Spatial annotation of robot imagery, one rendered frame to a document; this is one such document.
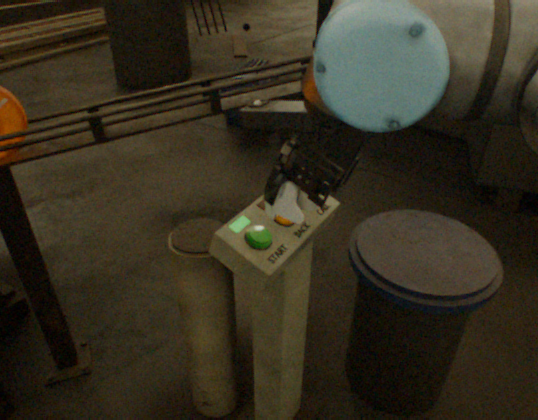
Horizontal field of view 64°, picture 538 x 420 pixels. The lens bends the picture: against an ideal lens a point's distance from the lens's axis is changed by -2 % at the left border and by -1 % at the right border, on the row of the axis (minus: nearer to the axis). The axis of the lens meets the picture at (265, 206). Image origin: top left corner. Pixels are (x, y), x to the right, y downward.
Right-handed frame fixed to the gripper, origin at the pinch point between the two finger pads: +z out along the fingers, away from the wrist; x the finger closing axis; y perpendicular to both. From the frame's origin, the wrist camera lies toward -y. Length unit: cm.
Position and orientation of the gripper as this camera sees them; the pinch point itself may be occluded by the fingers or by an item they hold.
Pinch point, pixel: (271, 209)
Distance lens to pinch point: 63.7
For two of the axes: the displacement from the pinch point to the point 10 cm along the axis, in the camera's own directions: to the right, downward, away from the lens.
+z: -2.8, 6.8, 6.8
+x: 5.6, -4.6, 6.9
